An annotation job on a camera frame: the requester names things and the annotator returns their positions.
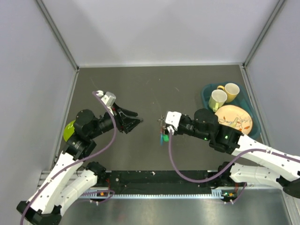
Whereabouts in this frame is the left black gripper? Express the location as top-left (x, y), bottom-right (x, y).
top-left (89, 103), bottom-right (143, 138)

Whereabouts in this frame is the green key tag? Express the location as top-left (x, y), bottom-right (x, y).
top-left (163, 135), bottom-right (169, 142)

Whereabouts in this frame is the blue key tag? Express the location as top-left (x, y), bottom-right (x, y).
top-left (160, 133), bottom-right (164, 145)

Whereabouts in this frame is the metal key disc blue handle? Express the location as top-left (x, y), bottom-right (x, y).
top-left (157, 114), bottom-right (165, 128)

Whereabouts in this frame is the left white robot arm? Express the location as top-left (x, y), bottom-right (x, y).
top-left (16, 104), bottom-right (143, 225)

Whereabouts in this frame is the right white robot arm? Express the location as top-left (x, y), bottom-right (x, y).
top-left (162, 109), bottom-right (300, 198)

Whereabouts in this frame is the pale green mug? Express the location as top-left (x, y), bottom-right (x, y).
top-left (209, 90), bottom-right (227, 113)

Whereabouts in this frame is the cream floral plate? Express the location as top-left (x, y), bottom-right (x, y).
top-left (215, 105), bottom-right (253, 135)

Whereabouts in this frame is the lime green plate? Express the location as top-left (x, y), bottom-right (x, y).
top-left (63, 120), bottom-right (75, 142)

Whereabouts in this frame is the yellow mug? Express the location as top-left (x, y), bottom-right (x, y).
top-left (217, 83), bottom-right (240, 103)

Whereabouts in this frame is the teal plastic bin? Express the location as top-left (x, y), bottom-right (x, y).
top-left (201, 82), bottom-right (261, 139)

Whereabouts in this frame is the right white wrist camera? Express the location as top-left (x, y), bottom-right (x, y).
top-left (164, 111), bottom-right (182, 125)

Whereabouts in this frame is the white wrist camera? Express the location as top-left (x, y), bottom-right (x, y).
top-left (96, 90), bottom-right (116, 111)
top-left (164, 111), bottom-right (182, 125)

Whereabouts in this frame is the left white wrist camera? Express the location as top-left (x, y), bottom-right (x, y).
top-left (96, 90), bottom-right (116, 111)

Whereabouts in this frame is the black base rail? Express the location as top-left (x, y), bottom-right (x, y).
top-left (39, 170), bottom-right (254, 200)

